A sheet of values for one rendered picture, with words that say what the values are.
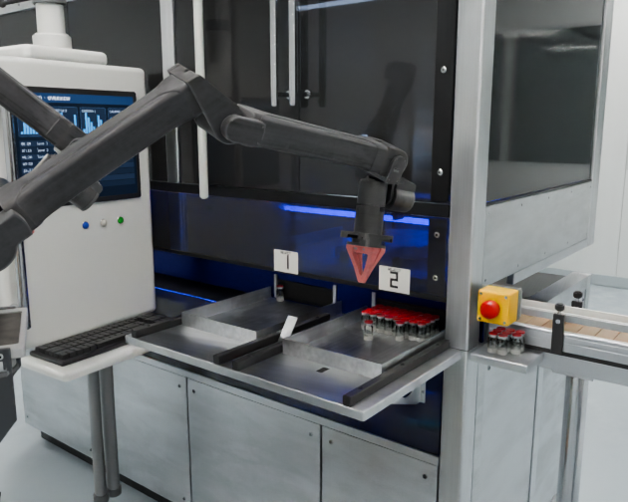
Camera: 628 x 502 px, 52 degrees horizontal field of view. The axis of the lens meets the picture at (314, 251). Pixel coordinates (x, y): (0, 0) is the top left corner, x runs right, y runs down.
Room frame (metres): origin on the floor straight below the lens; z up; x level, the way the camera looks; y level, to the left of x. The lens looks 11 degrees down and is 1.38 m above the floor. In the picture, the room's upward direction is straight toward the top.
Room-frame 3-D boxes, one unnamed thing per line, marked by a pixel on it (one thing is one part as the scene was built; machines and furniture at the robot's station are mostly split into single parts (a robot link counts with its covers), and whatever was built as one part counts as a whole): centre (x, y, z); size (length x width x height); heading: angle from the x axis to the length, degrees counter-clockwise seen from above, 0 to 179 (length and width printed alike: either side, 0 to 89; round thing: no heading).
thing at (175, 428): (2.40, 0.16, 0.44); 2.06 x 1.00 x 0.88; 52
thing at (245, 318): (1.63, 0.13, 0.90); 0.34 x 0.26 x 0.04; 142
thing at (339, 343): (1.42, -0.14, 0.90); 0.34 x 0.26 x 0.04; 142
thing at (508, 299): (1.36, -0.41, 1.00); 0.08 x 0.07 x 0.07; 142
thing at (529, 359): (1.39, -0.44, 0.87); 0.14 x 0.13 x 0.02; 142
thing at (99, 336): (1.68, 0.56, 0.82); 0.40 x 0.14 x 0.02; 146
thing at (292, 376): (1.47, 0.04, 0.87); 0.70 x 0.48 x 0.02; 52
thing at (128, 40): (2.16, 0.65, 1.51); 0.49 x 0.01 x 0.59; 52
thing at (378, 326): (1.49, -0.19, 0.91); 0.18 x 0.02 x 0.05; 52
